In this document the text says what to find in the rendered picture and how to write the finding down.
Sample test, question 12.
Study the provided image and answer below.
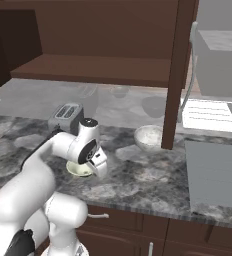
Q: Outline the large white bowl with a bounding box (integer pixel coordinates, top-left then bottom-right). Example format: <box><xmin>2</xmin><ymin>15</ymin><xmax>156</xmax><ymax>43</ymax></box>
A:
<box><xmin>133</xmin><ymin>124</ymin><xmax>164</xmax><ymax>152</ymax></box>

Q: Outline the open brown wall cabinet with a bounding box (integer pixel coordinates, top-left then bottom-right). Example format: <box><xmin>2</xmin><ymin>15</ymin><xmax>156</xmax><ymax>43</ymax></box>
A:
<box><xmin>0</xmin><ymin>0</ymin><xmax>200</xmax><ymax>96</ymax></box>

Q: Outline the silver drawer handle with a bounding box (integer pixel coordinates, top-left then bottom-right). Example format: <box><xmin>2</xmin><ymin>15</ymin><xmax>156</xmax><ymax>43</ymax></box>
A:
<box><xmin>86</xmin><ymin>212</ymin><xmax>110</xmax><ymax>220</ymax></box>

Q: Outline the long silver door handle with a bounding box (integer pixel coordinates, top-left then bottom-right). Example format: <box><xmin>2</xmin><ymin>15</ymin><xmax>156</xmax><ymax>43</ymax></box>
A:
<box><xmin>178</xmin><ymin>21</ymin><xmax>200</xmax><ymax>124</ymax></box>

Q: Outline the grey range hood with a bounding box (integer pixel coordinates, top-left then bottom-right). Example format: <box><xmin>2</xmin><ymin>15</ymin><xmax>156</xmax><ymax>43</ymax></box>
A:
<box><xmin>195</xmin><ymin>29</ymin><xmax>232</xmax><ymax>100</ymax></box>

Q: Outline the brown base cabinet door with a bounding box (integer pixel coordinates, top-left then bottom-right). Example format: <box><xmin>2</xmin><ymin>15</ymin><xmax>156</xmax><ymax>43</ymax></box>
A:
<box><xmin>75</xmin><ymin>229</ymin><xmax>169</xmax><ymax>256</ymax></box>
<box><xmin>162</xmin><ymin>240</ymin><xmax>232</xmax><ymax>256</ymax></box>

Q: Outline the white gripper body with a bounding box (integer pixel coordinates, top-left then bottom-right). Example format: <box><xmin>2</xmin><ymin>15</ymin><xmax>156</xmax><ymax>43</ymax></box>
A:
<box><xmin>89</xmin><ymin>148</ymin><xmax>109</xmax><ymax>181</ymax></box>

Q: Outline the grey toaster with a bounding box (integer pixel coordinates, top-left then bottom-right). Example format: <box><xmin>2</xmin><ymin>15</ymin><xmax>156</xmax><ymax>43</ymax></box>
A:
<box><xmin>47</xmin><ymin>102</ymin><xmax>86</xmax><ymax>136</ymax></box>

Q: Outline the small cream bowl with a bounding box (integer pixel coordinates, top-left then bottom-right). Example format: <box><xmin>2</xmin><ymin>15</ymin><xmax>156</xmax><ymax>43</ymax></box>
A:
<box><xmin>65</xmin><ymin>159</ymin><xmax>94</xmax><ymax>178</ymax></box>

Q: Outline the brown drawer front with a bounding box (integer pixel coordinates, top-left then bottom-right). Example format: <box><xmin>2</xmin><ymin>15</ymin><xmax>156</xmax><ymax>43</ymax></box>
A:
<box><xmin>167</xmin><ymin>217</ymin><xmax>232</xmax><ymax>252</ymax></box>
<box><xmin>83</xmin><ymin>204</ymin><xmax>145</xmax><ymax>233</ymax></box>

